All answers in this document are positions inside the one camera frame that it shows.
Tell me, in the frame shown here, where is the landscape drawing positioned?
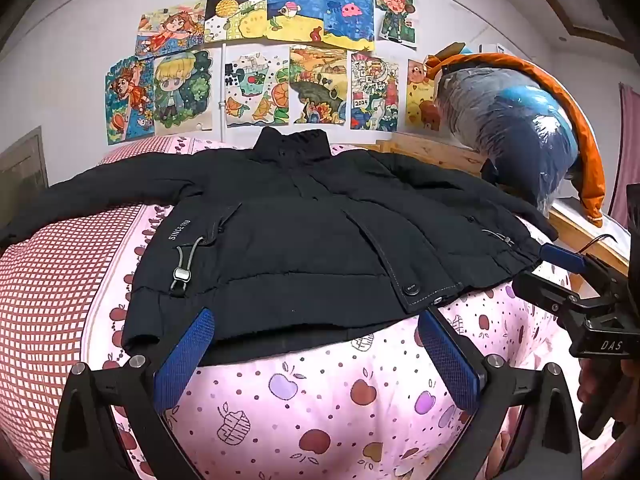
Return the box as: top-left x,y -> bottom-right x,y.
288,44 -> 349,126

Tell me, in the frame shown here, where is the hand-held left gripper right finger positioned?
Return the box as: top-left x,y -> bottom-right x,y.
417,309 -> 583,480

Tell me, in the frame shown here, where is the orange-haired girl blue drawing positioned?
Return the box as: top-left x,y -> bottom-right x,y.
104,56 -> 157,144

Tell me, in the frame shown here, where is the dark blue cloth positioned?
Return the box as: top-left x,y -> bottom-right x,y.
480,157 -> 502,186

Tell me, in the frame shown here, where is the lying orange-haired girl drawing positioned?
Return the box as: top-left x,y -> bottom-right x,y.
136,6 -> 207,59

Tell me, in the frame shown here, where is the turtles and ship drawing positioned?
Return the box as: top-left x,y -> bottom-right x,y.
224,51 -> 292,127

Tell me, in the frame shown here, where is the black padded jacket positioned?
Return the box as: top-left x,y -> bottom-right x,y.
0,127 -> 558,368

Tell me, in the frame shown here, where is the blond child drawing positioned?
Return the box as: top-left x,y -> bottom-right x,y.
151,49 -> 214,137

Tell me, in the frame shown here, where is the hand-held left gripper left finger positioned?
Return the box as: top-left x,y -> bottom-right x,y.
50,307 -> 216,480

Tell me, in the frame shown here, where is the black cable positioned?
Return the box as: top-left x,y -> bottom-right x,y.
582,232 -> 626,256

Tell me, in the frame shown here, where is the fish drawing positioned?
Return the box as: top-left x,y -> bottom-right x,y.
266,0 -> 327,43

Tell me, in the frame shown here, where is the white wall pipe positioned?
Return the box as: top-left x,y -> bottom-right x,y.
220,0 -> 238,143

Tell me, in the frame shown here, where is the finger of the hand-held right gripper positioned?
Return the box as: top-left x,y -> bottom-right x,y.
511,270 -> 602,320
539,241 -> 626,294

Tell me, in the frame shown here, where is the pineapple drawing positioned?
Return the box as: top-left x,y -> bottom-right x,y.
204,0 -> 269,44

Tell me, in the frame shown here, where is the yellow bear drawing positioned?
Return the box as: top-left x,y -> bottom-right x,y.
404,58 -> 444,132

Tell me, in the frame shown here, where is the city buildings drawing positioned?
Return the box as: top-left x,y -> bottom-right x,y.
349,51 -> 400,132

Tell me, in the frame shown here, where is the pink apple print quilt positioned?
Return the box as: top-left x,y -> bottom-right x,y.
0,132 -> 633,480

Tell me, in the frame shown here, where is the pink jellyfish drawing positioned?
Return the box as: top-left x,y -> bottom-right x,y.
322,0 -> 377,52

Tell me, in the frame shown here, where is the person's right hand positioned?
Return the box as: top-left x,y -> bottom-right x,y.
579,359 -> 627,439

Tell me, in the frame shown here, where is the red-haired boy drawing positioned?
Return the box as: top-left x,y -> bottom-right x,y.
375,0 -> 417,49

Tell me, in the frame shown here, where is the wooden bed headboard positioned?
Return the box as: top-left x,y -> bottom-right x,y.
372,132 -> 631,291

